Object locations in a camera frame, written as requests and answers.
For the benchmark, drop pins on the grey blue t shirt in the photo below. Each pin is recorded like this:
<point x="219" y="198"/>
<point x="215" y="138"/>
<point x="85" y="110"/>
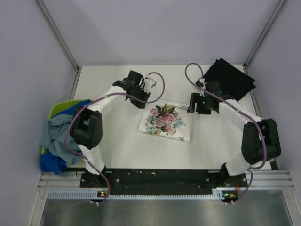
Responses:
<point x="53" y="136"/>

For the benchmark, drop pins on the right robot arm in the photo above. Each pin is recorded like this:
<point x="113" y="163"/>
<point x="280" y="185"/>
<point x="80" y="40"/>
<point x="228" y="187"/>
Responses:
<point x="260" y="140"/>

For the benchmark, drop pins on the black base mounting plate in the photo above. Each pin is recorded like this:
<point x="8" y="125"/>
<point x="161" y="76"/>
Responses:
<point x="162" y="181"/>

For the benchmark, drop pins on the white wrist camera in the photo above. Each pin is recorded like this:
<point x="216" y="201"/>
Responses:
<point x="201" y="83"/>
<point x="148" y="83"/>

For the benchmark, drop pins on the green plastic basket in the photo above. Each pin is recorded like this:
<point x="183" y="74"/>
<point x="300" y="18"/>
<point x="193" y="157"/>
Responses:
<point x="66" y="107"/>

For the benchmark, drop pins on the right aluminium frame post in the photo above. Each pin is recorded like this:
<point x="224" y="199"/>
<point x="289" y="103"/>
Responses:
<point x="263" y="35"/>

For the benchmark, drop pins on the aluminium frame post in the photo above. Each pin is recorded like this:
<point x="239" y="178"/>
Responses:
<point x="56" y="33"/>
<point x="263" y="35"/>

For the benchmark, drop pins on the white floral t shirt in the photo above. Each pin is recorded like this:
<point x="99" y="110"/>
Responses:
<point x="167" y="119"/>

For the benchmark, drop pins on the left aluminium frame post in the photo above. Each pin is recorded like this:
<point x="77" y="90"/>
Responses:
<point x="56" y="33"/>

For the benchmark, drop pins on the folded black t shirt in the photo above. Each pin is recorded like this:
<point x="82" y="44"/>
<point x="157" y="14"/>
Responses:
<point x="232" y="81"/>

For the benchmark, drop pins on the slotted cable duct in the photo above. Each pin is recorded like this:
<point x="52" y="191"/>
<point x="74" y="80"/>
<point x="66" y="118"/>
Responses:
<point x="99" y="195"/>

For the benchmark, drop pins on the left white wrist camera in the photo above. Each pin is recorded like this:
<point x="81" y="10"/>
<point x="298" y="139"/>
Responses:
<point x="148" y="83"/>

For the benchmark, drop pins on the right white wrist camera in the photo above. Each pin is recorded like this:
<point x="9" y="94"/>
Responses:
<point x="201" y="83"/>

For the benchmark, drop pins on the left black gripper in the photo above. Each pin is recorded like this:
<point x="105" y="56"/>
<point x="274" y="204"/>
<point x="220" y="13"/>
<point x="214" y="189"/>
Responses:
<point x="146" y="95"/>

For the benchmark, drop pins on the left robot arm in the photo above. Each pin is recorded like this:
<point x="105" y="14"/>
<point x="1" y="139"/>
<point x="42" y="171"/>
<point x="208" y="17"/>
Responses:
<point x="87" y="129"/>

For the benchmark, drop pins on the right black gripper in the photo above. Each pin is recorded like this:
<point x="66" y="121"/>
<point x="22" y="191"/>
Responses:
<point x="195" y="98"/>

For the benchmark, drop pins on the royal blue t shirt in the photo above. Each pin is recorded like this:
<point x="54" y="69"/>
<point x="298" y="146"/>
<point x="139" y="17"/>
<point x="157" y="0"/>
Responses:
<point x="51" y="163"/>

